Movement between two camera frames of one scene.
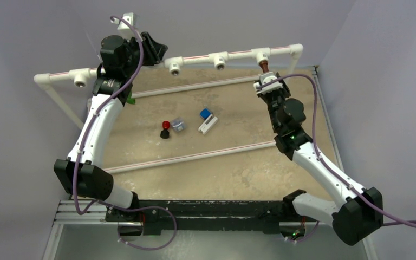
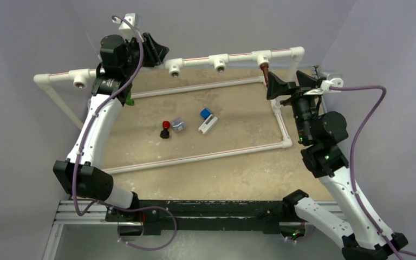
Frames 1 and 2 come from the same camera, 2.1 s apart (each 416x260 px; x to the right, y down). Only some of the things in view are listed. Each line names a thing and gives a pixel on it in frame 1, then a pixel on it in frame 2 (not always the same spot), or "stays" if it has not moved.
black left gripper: [155, 52] stays
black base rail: [270, 216] stays
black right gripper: [283, 91] → [277, 88]
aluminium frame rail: [66, 214] stays
